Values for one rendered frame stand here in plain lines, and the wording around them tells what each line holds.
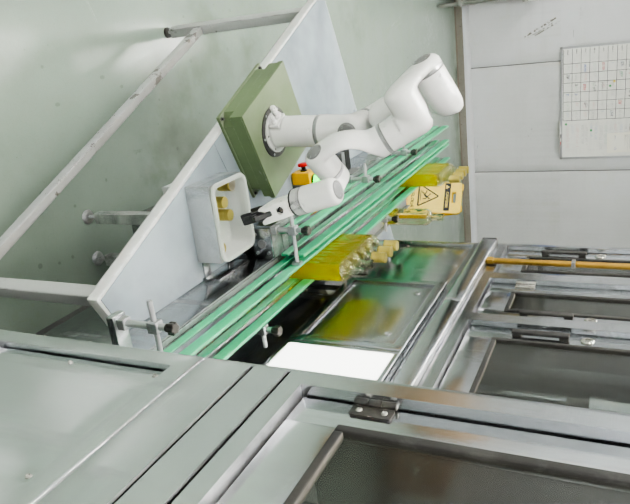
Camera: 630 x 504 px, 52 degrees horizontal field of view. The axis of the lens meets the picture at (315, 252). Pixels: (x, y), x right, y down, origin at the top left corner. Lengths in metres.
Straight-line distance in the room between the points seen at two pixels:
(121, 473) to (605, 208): 7.32
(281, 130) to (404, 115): 0.47
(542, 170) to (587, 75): 1.12
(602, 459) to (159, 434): 0.54
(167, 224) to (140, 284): 0.18
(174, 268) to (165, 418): 0.89
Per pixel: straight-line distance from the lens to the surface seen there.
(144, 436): 0.90
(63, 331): 2.32
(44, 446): 0.97
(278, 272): 1.89
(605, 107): 7.63
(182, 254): 1.79
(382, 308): 1.98
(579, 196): 7.86
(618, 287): 2.19
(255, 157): 1.96
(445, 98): 1.73
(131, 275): 1.64
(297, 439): 0.86
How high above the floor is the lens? 1.85
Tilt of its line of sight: 26 degrees down
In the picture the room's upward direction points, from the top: 93 degrees clockwise
